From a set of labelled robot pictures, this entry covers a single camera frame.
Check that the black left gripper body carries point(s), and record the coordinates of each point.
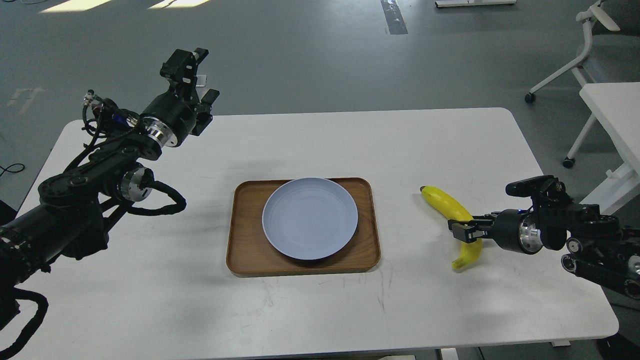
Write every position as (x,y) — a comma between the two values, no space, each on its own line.
(169,119)

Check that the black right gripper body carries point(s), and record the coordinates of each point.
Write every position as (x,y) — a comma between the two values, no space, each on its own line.
(515,230)

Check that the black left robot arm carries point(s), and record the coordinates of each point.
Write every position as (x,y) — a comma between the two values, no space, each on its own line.
(78,207)

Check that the yellow banana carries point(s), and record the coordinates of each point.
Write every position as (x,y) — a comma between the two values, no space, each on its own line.
(451,209)

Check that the wooden tray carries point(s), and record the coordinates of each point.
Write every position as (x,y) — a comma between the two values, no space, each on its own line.
(250,254)

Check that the white side table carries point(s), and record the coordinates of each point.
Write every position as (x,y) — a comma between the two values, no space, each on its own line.
(616,106)

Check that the light blue plate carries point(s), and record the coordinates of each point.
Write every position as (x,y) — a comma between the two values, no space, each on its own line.
(310,218)

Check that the white table base top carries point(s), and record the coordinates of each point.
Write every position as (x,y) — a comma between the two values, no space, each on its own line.
(471,3)

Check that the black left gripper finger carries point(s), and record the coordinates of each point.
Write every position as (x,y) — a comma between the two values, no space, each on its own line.
(180,71)
(202,111)

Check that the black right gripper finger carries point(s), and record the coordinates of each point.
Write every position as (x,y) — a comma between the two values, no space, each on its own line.
(488,218)
(469,231)

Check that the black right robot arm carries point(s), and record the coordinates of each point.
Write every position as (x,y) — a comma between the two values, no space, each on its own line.
(599,249)

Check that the black chair lower right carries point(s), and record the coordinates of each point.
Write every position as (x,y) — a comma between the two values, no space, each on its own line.
(617,347)

